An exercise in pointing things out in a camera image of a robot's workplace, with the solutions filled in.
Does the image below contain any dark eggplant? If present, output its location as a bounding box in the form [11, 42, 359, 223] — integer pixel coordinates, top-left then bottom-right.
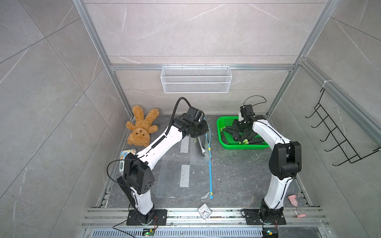
[197, 135, 206, 157]

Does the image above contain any clear zip-top bag blue zipper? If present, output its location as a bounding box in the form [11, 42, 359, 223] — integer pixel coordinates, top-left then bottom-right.
[190, 122, 211, 165]

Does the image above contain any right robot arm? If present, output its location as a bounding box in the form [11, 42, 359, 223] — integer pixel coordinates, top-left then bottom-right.
[238, 103, 302, 224]

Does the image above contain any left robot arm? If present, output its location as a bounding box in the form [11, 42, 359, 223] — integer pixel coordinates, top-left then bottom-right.
[110, 97, 209, 225]

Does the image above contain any green plastic basket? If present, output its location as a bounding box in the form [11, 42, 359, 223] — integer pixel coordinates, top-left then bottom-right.
[217, 116, 269, 150]

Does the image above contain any brown teddy bear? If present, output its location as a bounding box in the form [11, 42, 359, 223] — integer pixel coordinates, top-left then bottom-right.
[126, 105, 160, 147]

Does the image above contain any colourful tissue pack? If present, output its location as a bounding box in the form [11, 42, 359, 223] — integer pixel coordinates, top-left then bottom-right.
[120, 149, 137, 162]

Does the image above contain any pink sand timer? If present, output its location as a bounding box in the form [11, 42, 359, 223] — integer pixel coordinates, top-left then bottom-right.
[287, 195, 307, 218]

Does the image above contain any small white clock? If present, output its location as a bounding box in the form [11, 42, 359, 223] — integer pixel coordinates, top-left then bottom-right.
[197, 203, 212, 220]

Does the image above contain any white wire wall basket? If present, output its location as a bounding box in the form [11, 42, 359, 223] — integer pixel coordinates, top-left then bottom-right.
[160, 66, 232, 94]

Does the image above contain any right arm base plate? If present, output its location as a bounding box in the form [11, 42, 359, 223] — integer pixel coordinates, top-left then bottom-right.
[241, 208, 286, 225]

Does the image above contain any black wall hook rack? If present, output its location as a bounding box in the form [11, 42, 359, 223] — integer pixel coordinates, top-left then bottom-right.
[305, 89, 381, 167]

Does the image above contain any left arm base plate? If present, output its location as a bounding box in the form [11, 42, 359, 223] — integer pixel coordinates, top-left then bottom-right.
[126, 209, 168, 226]

